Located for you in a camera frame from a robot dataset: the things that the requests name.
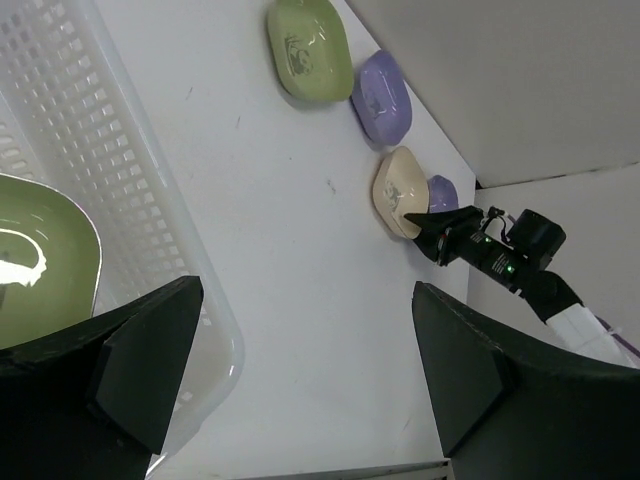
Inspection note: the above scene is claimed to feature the purple plate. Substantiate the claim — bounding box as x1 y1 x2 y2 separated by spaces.
427 175 459 213
351 50 413 146

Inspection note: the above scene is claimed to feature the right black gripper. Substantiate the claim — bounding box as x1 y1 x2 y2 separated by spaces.
403 206 530 293

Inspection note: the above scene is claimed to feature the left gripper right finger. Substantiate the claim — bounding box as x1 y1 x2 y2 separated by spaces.
412 282 639 479

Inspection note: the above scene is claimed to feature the purple plate back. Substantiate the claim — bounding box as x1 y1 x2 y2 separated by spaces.
351 50 413 146

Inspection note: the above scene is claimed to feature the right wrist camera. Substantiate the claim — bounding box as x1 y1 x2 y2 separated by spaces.
506 209 566 271

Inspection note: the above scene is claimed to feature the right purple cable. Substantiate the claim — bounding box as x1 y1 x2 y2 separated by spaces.
487 205 640 359

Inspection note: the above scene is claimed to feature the cream plate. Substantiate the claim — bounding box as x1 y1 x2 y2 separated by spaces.
371 146 430 240

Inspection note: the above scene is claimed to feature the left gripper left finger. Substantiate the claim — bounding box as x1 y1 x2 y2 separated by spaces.
1 276 204 479

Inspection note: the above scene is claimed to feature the white plastic bin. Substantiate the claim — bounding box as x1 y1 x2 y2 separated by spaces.
1 1 245 464

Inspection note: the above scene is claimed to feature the purple plate right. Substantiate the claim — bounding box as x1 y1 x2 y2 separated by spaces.
427 175 459 213

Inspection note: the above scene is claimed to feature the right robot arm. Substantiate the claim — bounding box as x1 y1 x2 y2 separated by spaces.
404 206 637 368

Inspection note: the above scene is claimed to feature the green plate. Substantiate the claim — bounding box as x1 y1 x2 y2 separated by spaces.
1 174 103 349
266 0 354 103

